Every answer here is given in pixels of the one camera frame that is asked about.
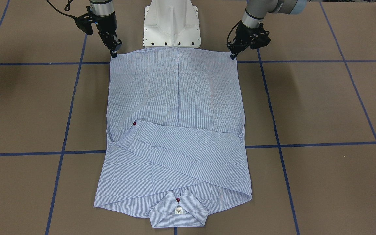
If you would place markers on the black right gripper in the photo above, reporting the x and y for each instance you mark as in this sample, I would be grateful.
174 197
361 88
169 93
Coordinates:
106 24

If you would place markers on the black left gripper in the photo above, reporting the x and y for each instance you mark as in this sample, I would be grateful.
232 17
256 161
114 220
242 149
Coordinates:
246 31

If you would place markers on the blue striped button shirt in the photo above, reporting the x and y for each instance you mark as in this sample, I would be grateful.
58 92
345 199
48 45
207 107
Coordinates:
175 137

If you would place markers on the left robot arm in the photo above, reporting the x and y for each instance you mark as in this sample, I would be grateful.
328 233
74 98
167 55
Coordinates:
256 10

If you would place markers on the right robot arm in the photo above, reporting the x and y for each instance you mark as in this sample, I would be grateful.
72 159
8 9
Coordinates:
103 14

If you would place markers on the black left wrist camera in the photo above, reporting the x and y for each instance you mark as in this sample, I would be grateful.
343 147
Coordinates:
260 39

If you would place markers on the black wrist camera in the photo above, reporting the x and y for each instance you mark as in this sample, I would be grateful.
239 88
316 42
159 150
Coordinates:
260 39
84 22

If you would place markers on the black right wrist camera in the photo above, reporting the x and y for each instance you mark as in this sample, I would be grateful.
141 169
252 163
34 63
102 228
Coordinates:
84 22

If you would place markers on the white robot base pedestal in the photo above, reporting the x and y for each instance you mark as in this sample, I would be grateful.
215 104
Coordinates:
171 23

